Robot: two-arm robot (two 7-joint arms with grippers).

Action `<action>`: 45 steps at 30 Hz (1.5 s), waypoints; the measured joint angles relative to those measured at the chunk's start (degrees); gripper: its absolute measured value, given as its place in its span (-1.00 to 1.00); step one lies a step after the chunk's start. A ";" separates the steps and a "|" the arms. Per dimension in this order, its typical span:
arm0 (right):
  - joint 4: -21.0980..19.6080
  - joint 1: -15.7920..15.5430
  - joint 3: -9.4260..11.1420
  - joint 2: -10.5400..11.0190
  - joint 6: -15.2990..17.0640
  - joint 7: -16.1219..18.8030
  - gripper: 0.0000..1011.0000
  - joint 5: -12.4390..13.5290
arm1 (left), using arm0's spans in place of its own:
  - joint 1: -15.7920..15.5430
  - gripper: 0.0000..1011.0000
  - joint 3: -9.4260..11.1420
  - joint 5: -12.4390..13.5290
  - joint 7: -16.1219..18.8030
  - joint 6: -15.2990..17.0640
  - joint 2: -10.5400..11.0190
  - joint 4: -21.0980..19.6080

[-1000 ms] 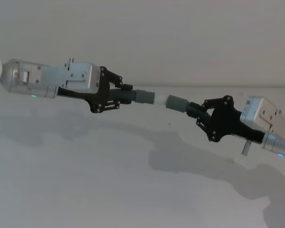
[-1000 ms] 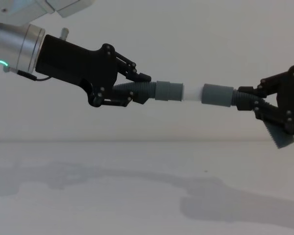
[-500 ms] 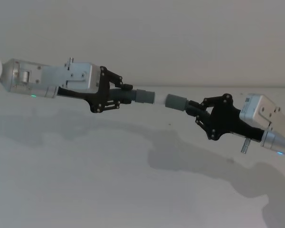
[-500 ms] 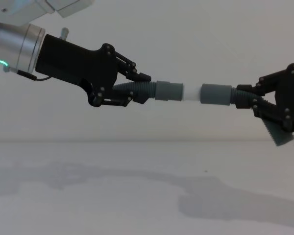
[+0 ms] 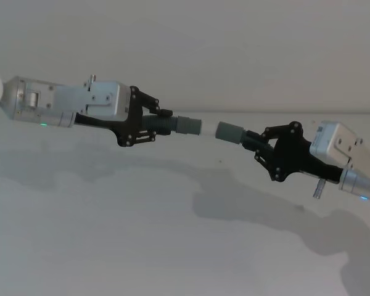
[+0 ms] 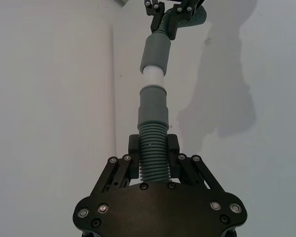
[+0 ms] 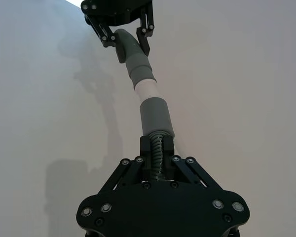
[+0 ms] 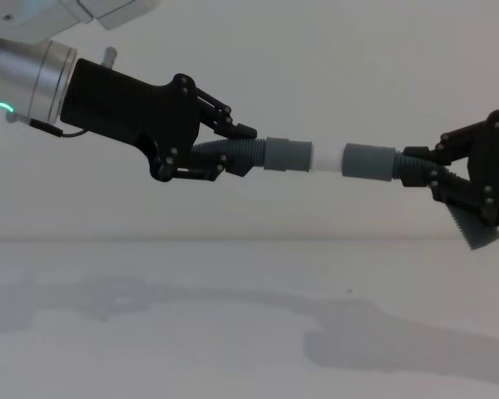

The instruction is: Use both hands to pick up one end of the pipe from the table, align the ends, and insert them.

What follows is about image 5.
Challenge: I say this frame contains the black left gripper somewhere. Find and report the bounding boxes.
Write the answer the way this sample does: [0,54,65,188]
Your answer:
[75,86,174,148]

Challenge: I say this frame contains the white curtain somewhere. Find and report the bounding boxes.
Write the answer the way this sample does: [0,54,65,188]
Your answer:
[0,0,370,115]

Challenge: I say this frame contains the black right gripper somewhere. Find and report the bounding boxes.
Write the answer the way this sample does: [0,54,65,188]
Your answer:
[242,121,343,184]

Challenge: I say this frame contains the white table cloth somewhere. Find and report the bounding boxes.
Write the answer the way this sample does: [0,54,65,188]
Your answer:
[0,104,370,296]

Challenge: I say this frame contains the dark corrugated hose grey cuff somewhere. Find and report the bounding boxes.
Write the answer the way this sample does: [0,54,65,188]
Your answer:
[142,114,202,137]

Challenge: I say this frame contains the white tube with grey cuff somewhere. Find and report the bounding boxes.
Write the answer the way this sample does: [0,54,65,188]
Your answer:
[199,120,251,146]

